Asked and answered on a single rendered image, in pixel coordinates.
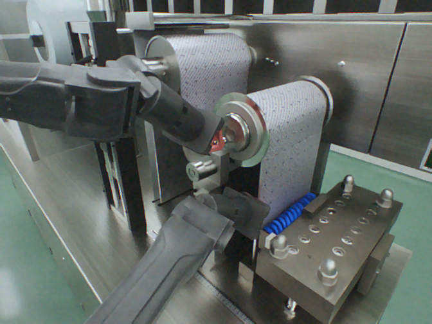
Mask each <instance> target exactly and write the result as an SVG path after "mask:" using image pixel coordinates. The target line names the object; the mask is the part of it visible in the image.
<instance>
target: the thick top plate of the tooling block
mask: <svg viewBox="0 0 432 324"><path fill-rule="evenodd" d="M342 181H343V179H342V180H341V181H340V182H339V183H338V184H337V185H335V186H334V187H333V188H332V189H331V190H330V191H328V192H327V193H326V194H327V195H330V196H331V197H330V202H328V203H327V204H326V206H324V207H323V208H322V209H321V210H320V211H319V212H318V213H317V214H315V216H313V217H312V218H309V217H307V216H305V215H300V216H299V217H298V218H297V219H296V220H294V222H293V223H292V224H290V225H289V226H288V227H287V228H285V229H284V230H283V231H282V232H281V233H280V234H282V235H285V237H286V239H287V245H288V246H289V249H288V250H287V252H288V253H289V254H287V257H286V258H285V259H282V260H279V259H275V258H273V257H272V256H271V255H270V253H269V249H267V248H266V247H264V248H262V249H261V250H260V251H259V252H258V256H257V263H256V274H258V275H259V276H261V277H262V278H264V279H265V280H266V281H267V282H269V283H270V284H271V285H273V286H275V287H276V288H277V289H278V290H279V291H280V292H282V293H284V294H285V295H286V296H288V297H289V298H290V299H292V301H294V302H295V303H297V304H298V305H300V306H301V307H303V308H304V309H305V310H306V311H307V312H309V313H310V314H312V315H313V316H314V317H315V318H317V319H318V320H320V321H321V322H322V323H323V324H330V322H331V321H332V319H333V317H334V316H335V314H337V311H338V310H339V308H340V307H341V306H342V304H343V302H344V300H346V298H347V296H348V294H349V293H350V291H351V290H352V288H354V286H355V284H356V282H357V281H358V279H359V278H360V276H361V275H362V274H363V272H364V270H365V266H366V263H367V261H368V257H369V256H370V255H371V253H372V251H373V250H374V248H375V247H376V245H377V244H378V242H379V241H380V240H381V238H382V237H383V235H384V233H385V232H388V233H389V232H390V230H391V229H392V227H393V225H394V224H395V222H396V220H397V219H398V217H399V213H400V212H401V209H402V205H403V202H400V201H396V200H393V202H392V207H390V208H383V207H382V206H380V205H378V204H377V203H376V200H378V198H379V195H380V194H379V193H375V192H373V191H370V190H369V189H367V188H363V187H361V186H358V185H354V191H353V192H344V191H342V190H341V189H340V186H341V183H342ZM327 258H331V259H333V260H334V261H335V262H336V264H337V271H338V274H337V283H336V285H334V286H333V287H326V286H323V285H321V284H320V283H319V282H318V281H317V279H316V278H315V276H316V271H317V270H318V268H319V266H320V265H321V263H322V261H323V260H325V259H327Z"/></svg>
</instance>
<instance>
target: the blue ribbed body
mask: <svg viewBox="0 0 432 324"><path fill-rule="evenodd" d="M315 198H316V195H315V194H313V193H310V192H309V193H307V194H306V195H304V196H303V198H301V199H300V200H299V201H297V202H296V203H294V204H293V206H291V207H290V208H288V209H287V210H286V211H284V212H283V214H281V215H280V216H279V217H277V218H275V220H273V221H272V223H269V224H268V225H267V226H265V227H264V228H263V230H264V231H265V232H267V233H268V234H272V233H274V234H275V235H277V234H280V233H281V232H282V231H283V230H284V229H285V228H287V227H288V226H289V225H290V224H292V223H293V222H294V220H296V219H297V218H298V217H299V216H300V215H302V211H303V208H304V207H306V206H307V205H308V204H309V203H310V202H311V201H313V200H314V199H315Z"/></svg>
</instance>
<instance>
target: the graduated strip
mask: <svg viewBox="0 0 432 324"><path fill-rule="evenodd" d="M147 234H148V235H150V236H151V238H152V239H153V240H155V237H156V235H157V234H158V233H156V232H155V231H154V230H152V231H150V232H148V233H147ZM193 277H194V278H195V279H196V280H197V281H198V282H199V283H200V284H202V285H203V286H204V287H205V289H207V290H208V291H209V292H210V293H211V294H212V295H214V296H215V297H216V299H218V300H219V301H220V302H221V303H222V304H223V305H225V306H226V308H227V309H228V310H229V311H230V312H232V313H233V314H234V315H235V316H236V317H237V318H238V319H239V320H240V321H241V322H243V324H259V323H258V322H257V321H255V320H254V319H253V318H252V317H251V316H250V315H249V314H247V313H246V312H245V311H244V310H243V309H242V308H240V306H238V305H237V304H236V303H235V302H234V301H233V300H232V299H231V298H229V296H227V295H226V294H225V293H224V292H223V291H222V290H220V289H219V288H218V287H217V286H216V285H215V284H214V283H212V282H211V281H210V280H209V278H208V277H206V276H204V275H203V274H202V273H201V272H200V271H199V270H198V271H197V272H196V273H195V275H194V276H193Z"/></svg>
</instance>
